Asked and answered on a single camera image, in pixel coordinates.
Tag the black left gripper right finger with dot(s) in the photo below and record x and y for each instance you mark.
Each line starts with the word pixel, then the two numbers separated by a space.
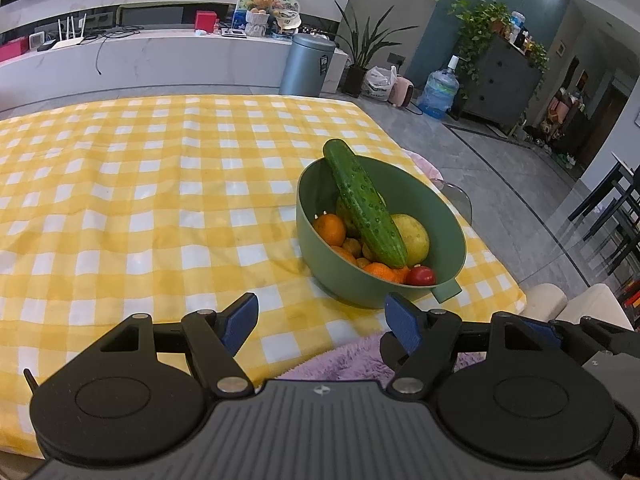
pixel 423 346

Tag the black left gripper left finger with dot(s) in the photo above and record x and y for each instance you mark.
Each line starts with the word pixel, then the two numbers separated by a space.
pixel 197 352

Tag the red cherry tomato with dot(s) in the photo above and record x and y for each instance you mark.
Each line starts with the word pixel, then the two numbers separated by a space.
pixel 421 276

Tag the green cucumber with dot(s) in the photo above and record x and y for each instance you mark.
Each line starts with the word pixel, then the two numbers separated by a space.
pixel 365 205

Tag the purple fluffy cloth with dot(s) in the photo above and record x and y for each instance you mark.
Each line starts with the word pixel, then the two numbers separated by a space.
pixel 359 360

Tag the orange tangerine lower right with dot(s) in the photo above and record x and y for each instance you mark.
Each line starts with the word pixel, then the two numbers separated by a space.
pixel 383 272

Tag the orange tangerine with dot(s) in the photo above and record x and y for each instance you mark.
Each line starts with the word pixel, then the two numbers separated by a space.
pixel 345 254
pixel 331 228
pixel 383 272

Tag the yellow-green pear right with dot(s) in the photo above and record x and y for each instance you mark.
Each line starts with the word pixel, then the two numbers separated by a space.
pixel 414 236

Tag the orange tangerine lower left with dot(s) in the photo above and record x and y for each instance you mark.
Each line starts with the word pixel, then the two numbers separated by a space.
pixel 345 254

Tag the orange tangerine upper left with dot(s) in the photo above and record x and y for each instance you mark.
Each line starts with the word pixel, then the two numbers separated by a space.
pixel 331 228

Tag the grey transparent chair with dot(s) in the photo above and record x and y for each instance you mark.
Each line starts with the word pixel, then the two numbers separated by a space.
pixel 457 198

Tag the green plastic bowl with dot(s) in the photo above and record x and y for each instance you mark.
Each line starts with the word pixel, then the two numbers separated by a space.
pixel 404 194

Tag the blue water jug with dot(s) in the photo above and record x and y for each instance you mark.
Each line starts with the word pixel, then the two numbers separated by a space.
pixel 440 90

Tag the pink small heater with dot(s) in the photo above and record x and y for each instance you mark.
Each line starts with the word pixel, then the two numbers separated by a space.
pixel 401 93

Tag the dark grey drawer cabinet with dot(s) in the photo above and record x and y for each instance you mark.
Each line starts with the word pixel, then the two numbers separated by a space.
pixel 506 80

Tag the white plastic bag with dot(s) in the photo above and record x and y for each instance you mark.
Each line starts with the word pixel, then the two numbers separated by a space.
pixel 379 82

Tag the grey-blue trash bin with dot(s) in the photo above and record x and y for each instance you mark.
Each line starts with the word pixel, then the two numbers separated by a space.
pixel 308 62

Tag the potted green plant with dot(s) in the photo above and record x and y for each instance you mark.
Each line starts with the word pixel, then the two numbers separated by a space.
pixel 362 43

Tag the white long tv cabinet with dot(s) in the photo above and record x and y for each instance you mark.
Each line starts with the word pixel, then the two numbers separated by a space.
pixel 153 58

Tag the red box on cabinet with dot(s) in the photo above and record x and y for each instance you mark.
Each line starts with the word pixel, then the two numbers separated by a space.
pixel 205 21

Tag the leafy plant on cabinet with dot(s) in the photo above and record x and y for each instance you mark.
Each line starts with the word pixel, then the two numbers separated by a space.
pixel 480 21

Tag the white wifi router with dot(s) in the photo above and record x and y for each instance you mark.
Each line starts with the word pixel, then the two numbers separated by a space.
pixel 70 32

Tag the pink box left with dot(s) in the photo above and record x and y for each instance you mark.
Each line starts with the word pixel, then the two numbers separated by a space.
pixel 14 48

